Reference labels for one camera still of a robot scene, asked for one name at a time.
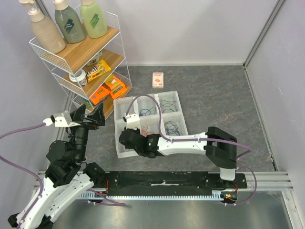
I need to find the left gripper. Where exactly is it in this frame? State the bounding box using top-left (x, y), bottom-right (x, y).
top-left (70, 102), bottom-right (106, 159)

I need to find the black wire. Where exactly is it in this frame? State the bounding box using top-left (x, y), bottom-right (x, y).
top-left (159, 99), bottom-right (178, 113)

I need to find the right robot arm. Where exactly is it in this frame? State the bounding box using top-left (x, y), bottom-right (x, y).
top-left (119, 127), bottom-right (237, 188)

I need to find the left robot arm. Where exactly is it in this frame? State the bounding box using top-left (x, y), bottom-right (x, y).
top-left (8, 102), bottom-right (105, 229)

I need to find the white compartment tray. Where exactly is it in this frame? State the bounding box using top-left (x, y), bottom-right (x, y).
top-left (114, 91), bottom-right (188, 158)

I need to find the white paper cup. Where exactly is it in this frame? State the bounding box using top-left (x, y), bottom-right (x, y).
top-left (69, 69), bottom-right (88, 86)

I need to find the orange yellow snack box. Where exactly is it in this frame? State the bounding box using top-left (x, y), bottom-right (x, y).
top-left (104, 74), bottom-right (127, 99)

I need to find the yellow candy bag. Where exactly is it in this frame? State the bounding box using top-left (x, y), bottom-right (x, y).
top-left (86, 59), bottom-right (111, 82)

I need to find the white tub on shelf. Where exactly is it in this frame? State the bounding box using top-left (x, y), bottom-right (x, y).
top-left (86, 51), bottom-right (102, 66)

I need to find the white sponge box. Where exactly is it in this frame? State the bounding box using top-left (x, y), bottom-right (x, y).
top-left (152, 73), bottom-right (164, 89)

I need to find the beige pump bottle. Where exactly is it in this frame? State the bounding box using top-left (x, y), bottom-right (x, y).
top-left (19, 0), bottom-right (66, 54)

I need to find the dark green pump bottle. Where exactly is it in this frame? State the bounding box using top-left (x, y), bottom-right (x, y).
top-left (53, 0), bottom-right (86, 43)

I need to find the light green pump bottle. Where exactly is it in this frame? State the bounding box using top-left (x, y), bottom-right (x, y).
top-left (80, 0), bottom-right (107, 38)

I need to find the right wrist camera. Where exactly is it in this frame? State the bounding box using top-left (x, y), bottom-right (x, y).
top-left (123, 114), bottom-right (140, 130)

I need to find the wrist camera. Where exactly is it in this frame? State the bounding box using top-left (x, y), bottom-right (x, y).
top-left (43, 110), bottom-right (81, 127)
top-left (123, 114), bottom-right (140, 130)

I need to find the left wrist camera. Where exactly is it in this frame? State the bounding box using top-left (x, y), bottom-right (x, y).
top-left (43, 110), bottom-right (81, 127)

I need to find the white wire shelf rack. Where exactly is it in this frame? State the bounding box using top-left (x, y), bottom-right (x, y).
top-left (30, 4), bottom-right (132, 117)

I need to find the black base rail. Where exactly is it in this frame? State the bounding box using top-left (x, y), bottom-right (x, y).
top-left (93, 171), bottom-right (247, 196)

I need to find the slotted cable duct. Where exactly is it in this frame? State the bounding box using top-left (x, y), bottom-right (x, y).
top-left (78, 189), bottom-right (226, 200)

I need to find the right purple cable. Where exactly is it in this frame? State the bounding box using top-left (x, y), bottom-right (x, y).
top-left (125, 94), bottom-right (258, 206)

